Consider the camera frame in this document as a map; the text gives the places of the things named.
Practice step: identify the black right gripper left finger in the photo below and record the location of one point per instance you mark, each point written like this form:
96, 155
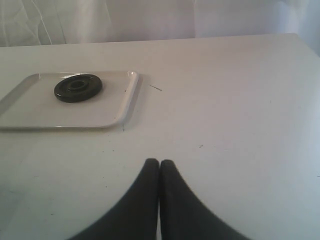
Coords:
135, 215

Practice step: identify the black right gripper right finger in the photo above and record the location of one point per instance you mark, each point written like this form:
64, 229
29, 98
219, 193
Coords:
182, 215

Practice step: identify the black weight plate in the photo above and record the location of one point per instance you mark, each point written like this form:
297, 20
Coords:
78, 88

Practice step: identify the white plastic tray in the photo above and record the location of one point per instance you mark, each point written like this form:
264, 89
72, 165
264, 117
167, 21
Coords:
32, 104

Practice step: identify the white curtain backdrop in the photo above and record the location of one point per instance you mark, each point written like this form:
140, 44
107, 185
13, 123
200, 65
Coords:
51, 22

